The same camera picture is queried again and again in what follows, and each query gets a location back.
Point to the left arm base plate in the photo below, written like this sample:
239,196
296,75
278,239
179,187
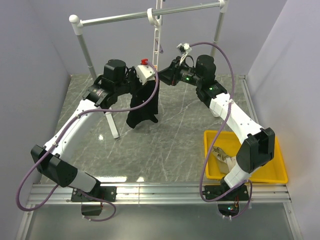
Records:
106,193

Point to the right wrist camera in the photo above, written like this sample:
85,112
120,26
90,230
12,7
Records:
184,48

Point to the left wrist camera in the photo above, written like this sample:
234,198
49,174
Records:
144,72

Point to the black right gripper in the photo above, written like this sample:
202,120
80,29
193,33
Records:
170,75

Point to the yellow plastic bin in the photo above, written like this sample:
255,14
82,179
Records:
274,172

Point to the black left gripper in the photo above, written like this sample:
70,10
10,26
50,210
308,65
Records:
132,72

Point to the white plastic hanger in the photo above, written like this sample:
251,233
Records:
155,21

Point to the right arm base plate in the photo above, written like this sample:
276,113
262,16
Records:
220,193

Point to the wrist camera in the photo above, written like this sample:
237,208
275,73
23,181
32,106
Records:
144,72
184,48

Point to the aluminium front rail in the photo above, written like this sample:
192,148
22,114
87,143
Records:
169,211

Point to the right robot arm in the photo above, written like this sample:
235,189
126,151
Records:
257,143

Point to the white metal clothes rack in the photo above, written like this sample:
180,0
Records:
78,24

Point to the beige cloth in bin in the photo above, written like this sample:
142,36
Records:
224,161

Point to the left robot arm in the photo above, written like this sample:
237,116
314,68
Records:
51,159

